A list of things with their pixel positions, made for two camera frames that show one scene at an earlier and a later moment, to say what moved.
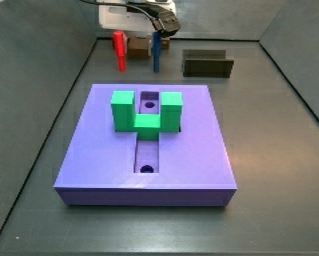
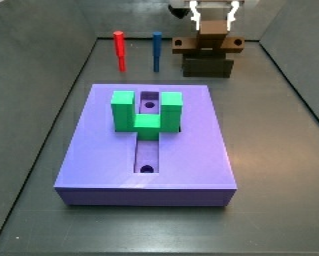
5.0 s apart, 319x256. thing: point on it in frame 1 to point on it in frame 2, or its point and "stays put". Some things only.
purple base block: (114, 169) stays put
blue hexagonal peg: (157, 44) stays put
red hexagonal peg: (119, 40) stays put
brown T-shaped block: (138, 48) to (210, 40)
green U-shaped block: (147, 125) stays put
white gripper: (117, 19) to (213, 4)
